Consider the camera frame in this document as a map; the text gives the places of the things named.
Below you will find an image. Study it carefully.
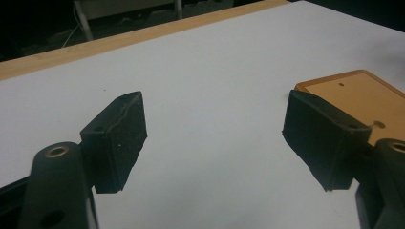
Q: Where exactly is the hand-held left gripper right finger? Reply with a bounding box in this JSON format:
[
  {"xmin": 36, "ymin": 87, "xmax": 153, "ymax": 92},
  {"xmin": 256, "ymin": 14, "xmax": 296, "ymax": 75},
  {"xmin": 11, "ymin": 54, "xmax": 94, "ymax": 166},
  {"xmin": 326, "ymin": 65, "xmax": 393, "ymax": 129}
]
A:
[{"xmin": 282, "ymin": 90, "xmax": 373, "ymax": 193}]

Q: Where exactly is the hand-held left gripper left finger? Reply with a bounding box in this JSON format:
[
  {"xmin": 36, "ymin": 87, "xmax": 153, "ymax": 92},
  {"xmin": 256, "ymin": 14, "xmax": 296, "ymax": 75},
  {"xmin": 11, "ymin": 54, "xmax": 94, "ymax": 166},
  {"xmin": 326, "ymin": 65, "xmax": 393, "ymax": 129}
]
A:
[{"xmin": 79, "ymin": 91, "xmax": 148, "ymax": 195}]

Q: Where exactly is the white table mat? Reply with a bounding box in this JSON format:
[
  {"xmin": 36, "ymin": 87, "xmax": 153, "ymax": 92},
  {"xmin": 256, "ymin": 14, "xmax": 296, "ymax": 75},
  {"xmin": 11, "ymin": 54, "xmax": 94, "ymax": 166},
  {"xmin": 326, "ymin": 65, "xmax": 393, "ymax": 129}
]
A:
[{"xmin": 0, "ymin": 0, "xmax": 405, "ymax": 229}]

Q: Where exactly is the white metal stand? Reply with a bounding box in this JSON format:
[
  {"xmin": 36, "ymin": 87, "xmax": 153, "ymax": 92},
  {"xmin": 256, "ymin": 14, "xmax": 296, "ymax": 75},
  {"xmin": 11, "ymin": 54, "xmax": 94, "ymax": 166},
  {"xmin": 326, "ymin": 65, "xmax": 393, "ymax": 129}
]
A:
[{"xmin": 73, "ymin": 0, "xmax": 184, "ymax": 42}]

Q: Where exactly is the white floor cable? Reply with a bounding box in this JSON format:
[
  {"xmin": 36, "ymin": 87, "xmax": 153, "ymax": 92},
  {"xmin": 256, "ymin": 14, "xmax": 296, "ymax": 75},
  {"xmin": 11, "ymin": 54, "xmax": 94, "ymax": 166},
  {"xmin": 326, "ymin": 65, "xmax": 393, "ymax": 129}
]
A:
[{"xmin": 61, "ymin": 4, "xmax": 84, "ymax": 49}]

